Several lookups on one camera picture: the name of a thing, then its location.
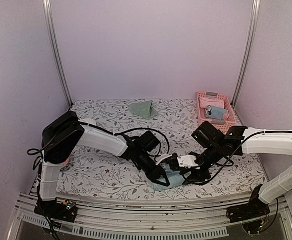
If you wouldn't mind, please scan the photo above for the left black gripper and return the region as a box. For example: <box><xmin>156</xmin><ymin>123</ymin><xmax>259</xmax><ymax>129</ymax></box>
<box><xmin>136</xmin><ymin>151</ymin><xmax>170</xmax><ymax>188</ymax></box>

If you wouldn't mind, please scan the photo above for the light blue towel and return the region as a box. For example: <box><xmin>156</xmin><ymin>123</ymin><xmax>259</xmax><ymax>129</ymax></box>
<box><xmin>149</xmin><ymin>171</ymin><xmax>184</xmax><ymax>192</ymax></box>

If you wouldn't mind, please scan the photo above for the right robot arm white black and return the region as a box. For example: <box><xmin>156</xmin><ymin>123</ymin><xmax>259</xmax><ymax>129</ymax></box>
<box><xmin>177</xmin><ymin>121</ymin><xmax>292</xmax><ymax>218</ymax></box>

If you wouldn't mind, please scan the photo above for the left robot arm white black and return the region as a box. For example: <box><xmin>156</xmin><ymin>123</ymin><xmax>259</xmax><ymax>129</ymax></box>
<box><xmin>26</xmin><ymin>111</ymin><xmax>170</xmax><ymax>217</ymax></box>

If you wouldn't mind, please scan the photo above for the green towel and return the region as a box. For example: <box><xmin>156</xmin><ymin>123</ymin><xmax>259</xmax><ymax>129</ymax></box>
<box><xmin>129</xmin><ymin>101</ymin><xmax>158</xmax><ymax>120</ymax></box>

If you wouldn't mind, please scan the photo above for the blue patterned rolled towel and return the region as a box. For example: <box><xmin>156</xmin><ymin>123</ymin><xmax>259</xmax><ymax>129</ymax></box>
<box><xmin>204</xmin><ymin>106</ymin><xmax>229</xmax><ymax>121</ymax></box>

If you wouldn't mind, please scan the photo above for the pink plastic basket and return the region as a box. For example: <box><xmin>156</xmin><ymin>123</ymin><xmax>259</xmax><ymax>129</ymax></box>
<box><xmin>196</xmin><ymin>92</ymin><xmax>236</xmax><ymax>133</ymax></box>

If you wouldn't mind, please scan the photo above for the pink rolled towel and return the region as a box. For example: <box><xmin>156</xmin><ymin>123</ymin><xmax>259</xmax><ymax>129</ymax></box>
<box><xmin>199</xmin><ymin>97</ymin><xmax>225</xmax><ymax>109</ymax></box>

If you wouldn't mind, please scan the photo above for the white bowl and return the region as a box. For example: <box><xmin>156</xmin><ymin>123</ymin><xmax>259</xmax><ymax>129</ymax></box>
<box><xmin>82</xmin><ymin>118</ymin><xmax>96</xmax><ymax>126</ymax></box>

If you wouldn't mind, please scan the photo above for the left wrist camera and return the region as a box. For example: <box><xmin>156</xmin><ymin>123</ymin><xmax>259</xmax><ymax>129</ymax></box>
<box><xmin>156</xmin><ymin>153</ymin><xmax>179</xmax><ymax>171</ymax></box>

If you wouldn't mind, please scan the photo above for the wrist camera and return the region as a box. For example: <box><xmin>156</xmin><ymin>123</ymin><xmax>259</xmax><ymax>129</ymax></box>
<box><xmin>177</xmin><ymin>155</ymin><xmax>200</xmax><ymax>169</ymax></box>
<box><xmin>156</xmin><ymin>153</ymin><xmax>179</xmax><ymax>171</ymax></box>

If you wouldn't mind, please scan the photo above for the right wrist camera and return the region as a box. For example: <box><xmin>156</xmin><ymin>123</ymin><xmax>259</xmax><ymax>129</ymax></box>
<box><xmin>177</xmin><ymin>155</ymin><xmax>200</xmax><ymax>169</ymax></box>

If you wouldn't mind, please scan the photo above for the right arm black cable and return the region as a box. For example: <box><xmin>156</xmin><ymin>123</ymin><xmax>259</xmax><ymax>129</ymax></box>
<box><xmin>198</xmin><ymin>129</ymin><xmax>292</xmax><ymax>186</ymax></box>

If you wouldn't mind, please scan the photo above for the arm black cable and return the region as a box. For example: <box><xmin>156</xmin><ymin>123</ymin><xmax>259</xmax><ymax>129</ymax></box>
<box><xmin>198</xmin><ymin>129</ymin><xmax>292</xmax><ymax>186</ymax></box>
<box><xmin>27</xmin><ymin>127</ymin><xmax>171</xmax><ymax>161</ymax></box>

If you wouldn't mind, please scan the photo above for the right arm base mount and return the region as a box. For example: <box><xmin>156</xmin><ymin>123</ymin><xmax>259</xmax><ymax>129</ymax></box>
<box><xmin>225</xmin><ymin>198</ymin><xmax>270</xmax><ymax>223</ymax></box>

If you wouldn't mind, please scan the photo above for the front aluminium rail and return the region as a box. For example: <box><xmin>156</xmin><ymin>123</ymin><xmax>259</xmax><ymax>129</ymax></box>
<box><xmin>7</xmin><ymin>192</ymin><xmax>292</xmax><ymax>240</ymax></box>

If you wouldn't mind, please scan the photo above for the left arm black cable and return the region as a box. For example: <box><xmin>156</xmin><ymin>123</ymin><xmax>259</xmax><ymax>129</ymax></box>
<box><xmin>27</xmin><ymin>127</ymin><xmax>171</xmax><ymax>161</ymax></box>

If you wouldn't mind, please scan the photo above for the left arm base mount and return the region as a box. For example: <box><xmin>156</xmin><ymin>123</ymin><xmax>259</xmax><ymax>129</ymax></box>
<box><xmin>34</xmin><ymin>199</ymin><xmax>78</xmax><ymax>223</ymax></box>

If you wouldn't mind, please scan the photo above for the right aluminium frame post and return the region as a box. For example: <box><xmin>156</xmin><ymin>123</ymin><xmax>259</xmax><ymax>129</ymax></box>
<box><xmin>231</xmin><ymin>0</ymin><xmax>260</xmax><ymax>108</ymax></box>

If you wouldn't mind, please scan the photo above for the aluminium frame post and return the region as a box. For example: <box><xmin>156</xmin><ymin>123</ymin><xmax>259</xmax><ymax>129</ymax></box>
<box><xmin>231</xmin><ymin>0</ymin><xmax>260</xmax><ymax>108</ymax></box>
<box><xmin>42</xmin><ymin>0</ymin><xmax>73</xmax><ymax>107</ymax></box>

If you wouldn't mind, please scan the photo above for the left aluminium frame post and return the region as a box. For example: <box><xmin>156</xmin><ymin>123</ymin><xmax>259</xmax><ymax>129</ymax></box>
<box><xmin>42</xmin><ymin>0</ymin><xmax>73</xmax><ymax>107</ymax></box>

